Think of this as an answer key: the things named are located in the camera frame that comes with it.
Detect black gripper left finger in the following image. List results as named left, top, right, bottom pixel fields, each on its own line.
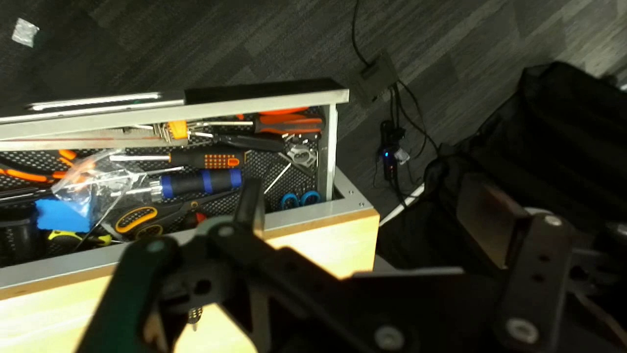
left=77, top=178, right=291, bottom=353

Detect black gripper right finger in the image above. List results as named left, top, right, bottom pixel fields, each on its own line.
left=457, top=174, right=579, bottom=353

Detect black screwdriver with orange grip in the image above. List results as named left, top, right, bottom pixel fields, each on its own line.
left=108, top=149, right=246, bottom=172

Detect tool cabinet with wooden top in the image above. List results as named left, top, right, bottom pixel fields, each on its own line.
left=0, top=184, right=383, bottom=353

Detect grey metal tool drawer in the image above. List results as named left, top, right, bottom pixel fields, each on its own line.
left=0, top=76, right=369, bottom=270

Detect yellow black hand tool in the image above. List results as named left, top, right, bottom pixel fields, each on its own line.
left=112, top=203, right=161, bottom=237

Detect blue round wheel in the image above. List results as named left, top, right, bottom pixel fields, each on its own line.
left=279, top=190, right=302, bottom=211
left=300, top=188, right=324, bottom=207

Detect silver allen key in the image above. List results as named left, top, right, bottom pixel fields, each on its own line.
left=261, top=158, right=298, bottom=196

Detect clear plastic bag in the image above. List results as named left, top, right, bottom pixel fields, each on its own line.
left=50, top=150, right=153, bottom=219

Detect small yellow tool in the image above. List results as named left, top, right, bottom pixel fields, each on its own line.
left=165, top=119, right=193, bottom=141

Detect silver metal fitting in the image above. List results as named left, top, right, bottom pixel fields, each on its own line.
left=285, top=141, right=324, bottom=168

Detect black device with blue light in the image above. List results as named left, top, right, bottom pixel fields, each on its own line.
left=379, top=117, right=414, bottom=186

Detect grey floor outlet box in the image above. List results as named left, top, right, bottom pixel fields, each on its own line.
left=353, top=48, right=402, bottom=107

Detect white paper scrap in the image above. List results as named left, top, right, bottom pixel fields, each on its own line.
left=10, top=15, right=42, bottom=48

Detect blue black handle screwdriver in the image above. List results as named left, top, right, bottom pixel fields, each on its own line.
left=110, top=166, right=248, bottom=201

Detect orange black handle screwdriver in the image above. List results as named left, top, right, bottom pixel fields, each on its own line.
left=193, top=107, right=326, bottom=137

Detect orange handle pliers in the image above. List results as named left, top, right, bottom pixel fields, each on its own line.
left=0, top=147, right=83, bottom=188

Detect black floor cable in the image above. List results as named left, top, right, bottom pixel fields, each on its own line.
left=349, top=0, right=447, bottom=211

